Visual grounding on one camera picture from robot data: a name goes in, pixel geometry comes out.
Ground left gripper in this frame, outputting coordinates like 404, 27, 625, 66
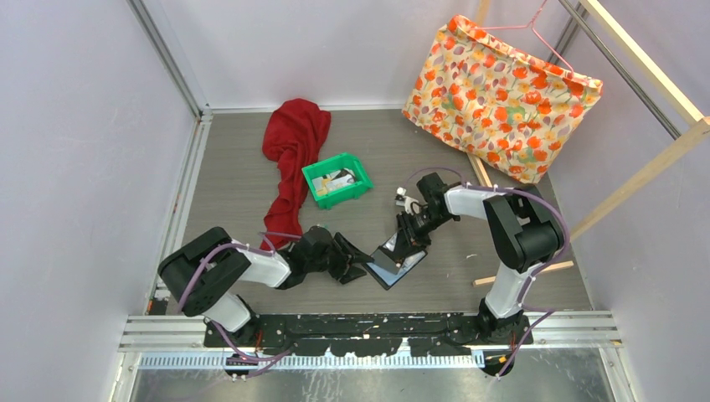
306, 233, 373, 283

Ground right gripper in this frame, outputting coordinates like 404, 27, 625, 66
393, 208, 453, 261

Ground black card holder wallet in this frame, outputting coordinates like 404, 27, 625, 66
363, 234, 428, 290

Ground green plastic bin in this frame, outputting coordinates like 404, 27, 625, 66
301, 152, 374, 209

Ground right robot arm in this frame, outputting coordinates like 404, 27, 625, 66
378, 170, 569, 344

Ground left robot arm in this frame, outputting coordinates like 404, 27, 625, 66
157, 226, 373, 347

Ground striped white credit card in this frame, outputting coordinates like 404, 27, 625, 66
311, 168, 357, 197

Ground red cloth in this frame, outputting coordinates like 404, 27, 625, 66
262, 98, 332, 235

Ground floral fabric bag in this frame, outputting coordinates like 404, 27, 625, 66
402, 15, 603, 184

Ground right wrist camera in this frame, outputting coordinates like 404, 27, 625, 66
394, 187, 422, 214

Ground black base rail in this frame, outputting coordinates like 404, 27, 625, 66
229, 312, 533, 357

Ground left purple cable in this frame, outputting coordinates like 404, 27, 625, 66
177, 229, 303, 379

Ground pink wire hanger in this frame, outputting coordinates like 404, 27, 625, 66
477, 0, 576, 76

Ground wooden frame rack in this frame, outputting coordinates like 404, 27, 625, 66
466, 0, 710, 287

